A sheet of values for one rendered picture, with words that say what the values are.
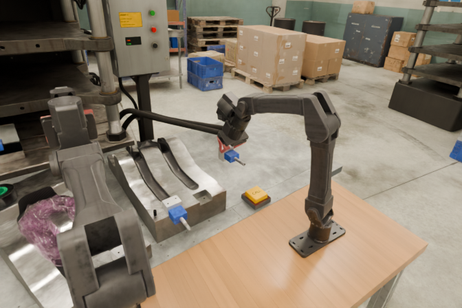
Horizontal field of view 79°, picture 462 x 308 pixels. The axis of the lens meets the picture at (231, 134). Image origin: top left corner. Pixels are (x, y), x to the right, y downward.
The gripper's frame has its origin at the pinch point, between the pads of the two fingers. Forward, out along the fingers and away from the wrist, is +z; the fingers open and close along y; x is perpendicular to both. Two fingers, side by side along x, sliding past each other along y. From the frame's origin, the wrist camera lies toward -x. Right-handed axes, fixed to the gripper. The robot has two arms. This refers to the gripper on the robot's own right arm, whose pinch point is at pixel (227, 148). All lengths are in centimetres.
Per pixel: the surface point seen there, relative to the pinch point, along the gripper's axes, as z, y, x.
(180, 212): -3.4, 29.1, 16.6
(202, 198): 3.0, 17.8, 13.2
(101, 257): 2, 52, 17
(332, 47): 133, -408, -190
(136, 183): 8.5, 34.1, -3.2
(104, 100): 20, 28, -56
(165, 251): 5.0, 35.8, 23.0
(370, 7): 112, -651, -285
